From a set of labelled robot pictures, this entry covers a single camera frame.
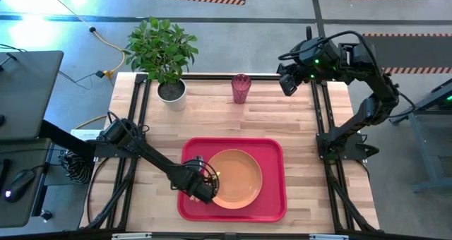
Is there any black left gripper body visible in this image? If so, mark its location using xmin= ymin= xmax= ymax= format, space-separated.
xmin=183 ymin=169 xmax=219 ymax=205

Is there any dark grey side table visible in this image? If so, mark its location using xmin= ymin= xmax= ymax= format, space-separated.
xmin=0 ymin=50 xmax=65 ymax=142

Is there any orange round plate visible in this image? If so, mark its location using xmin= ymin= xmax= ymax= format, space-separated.
xmin=206 ymin=148 xmax=263 ymax=210

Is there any grey metal equipment stand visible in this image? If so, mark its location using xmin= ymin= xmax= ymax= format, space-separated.
xmin=388 ymin=78 xmax=452 ymax=193

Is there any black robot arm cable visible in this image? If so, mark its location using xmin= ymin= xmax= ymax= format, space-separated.
xmin=278 ymin=30 xmax=374 ymax=61

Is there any black desk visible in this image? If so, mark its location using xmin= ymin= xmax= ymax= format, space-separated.
xmin=0 ymin=137 xmax=54 ymax=229

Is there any white label box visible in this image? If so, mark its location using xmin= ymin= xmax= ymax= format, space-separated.
xmin=69 ymin=128 xmax=103 ymax=143

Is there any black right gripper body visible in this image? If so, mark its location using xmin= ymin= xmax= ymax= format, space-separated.
xmin=287 ymin=47 xmax=324 ymax=84

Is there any white metal bracket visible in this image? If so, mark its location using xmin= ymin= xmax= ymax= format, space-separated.
xmin=309 ymin=234 xmax=350 ymax=240
xmin=111 ymin=232 xmax=153 ymax=240

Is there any black slanted beam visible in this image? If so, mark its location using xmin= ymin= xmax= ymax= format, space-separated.
xmin=37 ymin=119 xmax=97 ymax=160

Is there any red plastic tray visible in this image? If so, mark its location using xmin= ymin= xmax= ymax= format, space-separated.
xmin=177 ymin=137 xmax=287 ymax=223

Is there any white plant pot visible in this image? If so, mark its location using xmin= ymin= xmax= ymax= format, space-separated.
xmin=156 ymin=78 xmax=188 ymax=112

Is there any thin white cable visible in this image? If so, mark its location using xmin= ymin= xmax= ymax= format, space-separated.
xmin=40 ymin=0 xmax=93 ymax=30

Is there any black computer mouse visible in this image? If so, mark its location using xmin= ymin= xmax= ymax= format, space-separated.
xmin=4 ymin=168 xmax=36 ymax=203

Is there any black coiled cable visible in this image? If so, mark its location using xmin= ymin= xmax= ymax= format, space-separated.
xmin=59 ymin=150 xmax=93 ymax=185

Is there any pink faceted plastic cup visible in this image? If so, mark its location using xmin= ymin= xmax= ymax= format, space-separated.
xmin=231 ymin=73 xmax=252 ymax=105

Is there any green leafy plant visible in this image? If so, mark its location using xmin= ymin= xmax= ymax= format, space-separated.
xmin=121 ymin=16 xmax=199 ymax=85

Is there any black aluminium frame rail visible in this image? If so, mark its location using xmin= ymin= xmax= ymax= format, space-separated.
xmin=144 ymin=73 xmax=319 ymax=81
xmin=0 ymin=229 xmax=452 ymax=240
xmin=118 ymin=73 xmax=152 ymax=231
xmin=83 ymin=158 xmax=141 ymax=230
xmin=105 ymin=80 xmax=141 ymax=231
xmin=320 ymin=80 xmax=356 ymax=233
xmin=326 ymin=164 xmax=377 ymax=232
xmin=309 ymin=80 xmax=335 ymax=233

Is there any yellow power cable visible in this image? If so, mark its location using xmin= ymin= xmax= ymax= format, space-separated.
xmin=73 ymin=28 xmax=126 ymax=131

